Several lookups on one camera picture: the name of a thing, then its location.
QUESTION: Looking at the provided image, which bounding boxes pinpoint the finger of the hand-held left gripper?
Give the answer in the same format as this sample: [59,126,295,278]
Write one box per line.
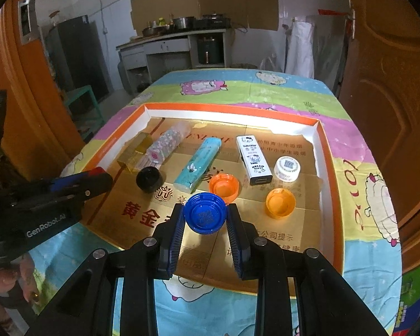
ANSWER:
[7,171,99,197]
[38,171,114,214]

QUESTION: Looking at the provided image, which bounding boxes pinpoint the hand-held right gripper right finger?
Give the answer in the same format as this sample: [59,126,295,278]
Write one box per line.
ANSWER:
[226,203,389,336]

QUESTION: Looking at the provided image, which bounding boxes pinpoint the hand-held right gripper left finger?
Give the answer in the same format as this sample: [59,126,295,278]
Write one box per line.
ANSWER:
[35,203,186,336]

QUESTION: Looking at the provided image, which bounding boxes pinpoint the blue bottle cap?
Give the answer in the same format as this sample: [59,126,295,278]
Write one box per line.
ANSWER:
[184,192,229,235]

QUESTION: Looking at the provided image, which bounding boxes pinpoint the gold rectangular box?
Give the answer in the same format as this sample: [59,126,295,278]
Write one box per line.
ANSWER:
[117,133,154,174]

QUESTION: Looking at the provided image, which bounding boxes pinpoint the black bottle cap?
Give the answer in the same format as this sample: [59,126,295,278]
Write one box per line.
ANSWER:
[136,167,164,193]

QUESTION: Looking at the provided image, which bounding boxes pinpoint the orange bottle cap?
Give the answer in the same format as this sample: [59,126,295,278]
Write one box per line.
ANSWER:
[209,173,241,204]

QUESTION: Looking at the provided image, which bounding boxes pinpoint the yellow-orange bottle cap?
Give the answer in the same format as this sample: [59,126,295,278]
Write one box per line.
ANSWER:
[265,188,297,219]

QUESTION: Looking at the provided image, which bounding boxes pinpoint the teal rectangular box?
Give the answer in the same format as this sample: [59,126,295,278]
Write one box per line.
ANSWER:
[173,136,221,190]

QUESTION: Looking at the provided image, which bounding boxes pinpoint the white cartoon-printed box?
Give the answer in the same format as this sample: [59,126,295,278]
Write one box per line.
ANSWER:
[236,135,274,186]

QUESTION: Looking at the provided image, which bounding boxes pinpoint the white round jar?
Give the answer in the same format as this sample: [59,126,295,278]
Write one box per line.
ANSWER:
[274,156,300,181]

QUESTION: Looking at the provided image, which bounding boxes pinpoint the shallow yellow cardboard tray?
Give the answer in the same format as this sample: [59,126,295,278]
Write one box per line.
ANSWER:
[58,102,344,296]

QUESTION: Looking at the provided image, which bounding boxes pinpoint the person's left hand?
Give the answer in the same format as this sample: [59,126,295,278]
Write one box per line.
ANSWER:
[0,252,41,309]

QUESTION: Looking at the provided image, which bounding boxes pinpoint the flattened cardboard liner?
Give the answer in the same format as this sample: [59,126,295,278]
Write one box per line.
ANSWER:
[87,117,324,295]

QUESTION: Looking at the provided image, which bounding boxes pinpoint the orange wooden door jamb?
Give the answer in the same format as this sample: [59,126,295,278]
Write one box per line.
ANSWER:
[0,0,88,169]

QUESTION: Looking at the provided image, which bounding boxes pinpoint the green stool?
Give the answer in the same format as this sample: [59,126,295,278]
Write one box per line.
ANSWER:
[64,85,106,127]

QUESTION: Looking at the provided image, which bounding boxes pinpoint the dark refrigerator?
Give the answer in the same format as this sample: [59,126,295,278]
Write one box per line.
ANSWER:
[44,15,109,102]

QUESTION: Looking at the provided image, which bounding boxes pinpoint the grey kitchen counter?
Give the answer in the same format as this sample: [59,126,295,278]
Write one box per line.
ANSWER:
[116,30,232,88]

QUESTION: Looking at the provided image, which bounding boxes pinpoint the metal strike plate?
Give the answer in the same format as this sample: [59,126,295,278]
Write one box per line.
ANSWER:
[18,0,36,45]

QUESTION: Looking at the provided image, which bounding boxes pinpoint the black kitchen appliance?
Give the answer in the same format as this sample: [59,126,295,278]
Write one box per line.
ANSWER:
[197,35,225,65]

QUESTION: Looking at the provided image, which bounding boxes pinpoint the metal cooking pot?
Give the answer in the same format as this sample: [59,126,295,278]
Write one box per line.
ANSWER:
[171,16,196,30]

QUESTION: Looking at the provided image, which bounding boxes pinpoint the green cartons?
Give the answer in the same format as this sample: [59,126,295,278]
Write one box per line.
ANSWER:
[399,259,420,333]

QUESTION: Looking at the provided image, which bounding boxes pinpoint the black stove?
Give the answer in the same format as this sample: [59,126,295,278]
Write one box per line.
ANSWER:
[192,14,232,30]

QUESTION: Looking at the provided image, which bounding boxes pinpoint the white hanging plastic bag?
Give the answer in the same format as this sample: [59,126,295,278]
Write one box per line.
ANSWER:
[285,17,316,78]

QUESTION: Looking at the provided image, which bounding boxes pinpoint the brown wooden door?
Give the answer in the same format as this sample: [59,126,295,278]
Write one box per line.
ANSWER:
[338,0,420,218]

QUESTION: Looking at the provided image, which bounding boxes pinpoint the cardboard sheets on wall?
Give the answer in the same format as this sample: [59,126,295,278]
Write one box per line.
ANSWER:
[130,0,279,32]

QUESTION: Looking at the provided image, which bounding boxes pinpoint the metal door handle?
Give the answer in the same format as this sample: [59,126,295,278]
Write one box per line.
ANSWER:
[348,0,357,41]

